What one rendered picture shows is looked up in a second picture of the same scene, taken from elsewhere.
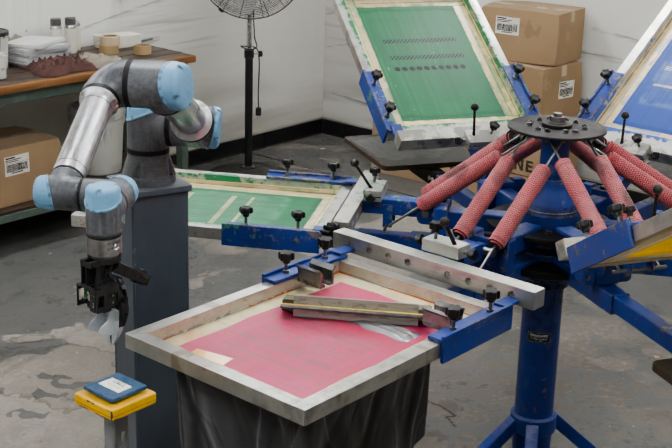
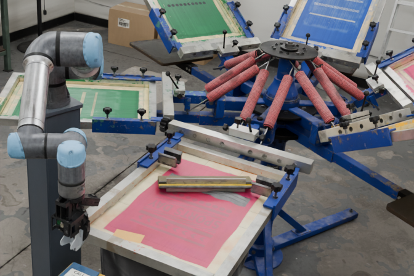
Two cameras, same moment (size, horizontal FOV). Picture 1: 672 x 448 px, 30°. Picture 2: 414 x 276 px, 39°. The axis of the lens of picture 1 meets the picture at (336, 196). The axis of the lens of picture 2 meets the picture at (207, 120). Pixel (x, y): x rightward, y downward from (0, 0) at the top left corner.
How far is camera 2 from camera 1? 122 cm
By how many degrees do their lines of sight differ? 18
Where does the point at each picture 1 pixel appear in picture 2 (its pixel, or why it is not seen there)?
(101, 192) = (73, 153)
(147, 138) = (53, 75)
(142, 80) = (71, 48)
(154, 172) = (58, 97)
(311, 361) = (196, 231)
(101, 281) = (71, 214)
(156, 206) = (60, 120)
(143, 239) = not seen: hidden behind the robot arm
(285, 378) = (186, 249)
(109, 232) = (79, 180)
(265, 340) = (158, 215)
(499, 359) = not seen: hidden behind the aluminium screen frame
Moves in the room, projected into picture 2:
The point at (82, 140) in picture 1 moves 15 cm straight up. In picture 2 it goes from (37, 101) to (35, 53)
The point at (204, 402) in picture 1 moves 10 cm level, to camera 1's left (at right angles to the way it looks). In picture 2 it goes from (124, 263) to (95, 266)
